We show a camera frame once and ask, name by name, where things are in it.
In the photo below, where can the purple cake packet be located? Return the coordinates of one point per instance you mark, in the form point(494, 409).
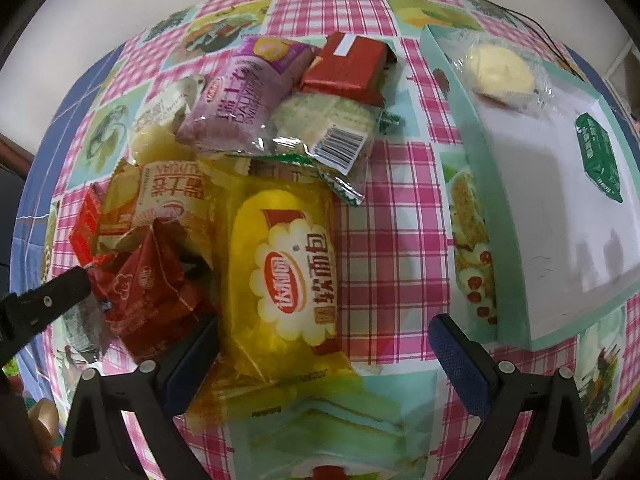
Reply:
point(235, 95)

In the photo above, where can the round yellow clear-wrapped cake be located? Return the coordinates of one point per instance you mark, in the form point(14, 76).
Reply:
point(500, 72)

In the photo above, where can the pale yellow clear-wrapped cake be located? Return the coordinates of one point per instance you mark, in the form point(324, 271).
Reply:
point(150, 140)

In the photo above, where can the orange beige snack packet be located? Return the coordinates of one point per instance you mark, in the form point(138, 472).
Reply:
point(165, 190)

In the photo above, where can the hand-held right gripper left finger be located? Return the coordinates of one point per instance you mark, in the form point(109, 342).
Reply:
point(192, 365)

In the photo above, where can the dark green snack packet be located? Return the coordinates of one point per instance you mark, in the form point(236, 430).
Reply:
point(600, 155)

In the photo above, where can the red-brown foil snack packet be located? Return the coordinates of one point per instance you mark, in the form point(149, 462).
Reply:
point(345, 67)

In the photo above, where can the white box with mint rim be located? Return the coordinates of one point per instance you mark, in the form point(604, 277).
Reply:
point(540, 200)

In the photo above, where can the yellow soft bread packet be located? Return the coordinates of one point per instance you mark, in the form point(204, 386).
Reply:
point(280, 270)

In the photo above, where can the green white cracker packet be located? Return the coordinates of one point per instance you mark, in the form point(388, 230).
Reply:
point(320, 117)

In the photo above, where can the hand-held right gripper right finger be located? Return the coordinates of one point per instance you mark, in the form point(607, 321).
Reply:
point(460, 365)

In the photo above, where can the red snack packet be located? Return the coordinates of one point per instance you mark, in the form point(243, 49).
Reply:
point(145, 295)

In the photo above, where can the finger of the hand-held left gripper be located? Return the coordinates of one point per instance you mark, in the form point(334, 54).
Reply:
point(194, 265)
point(50, 302)

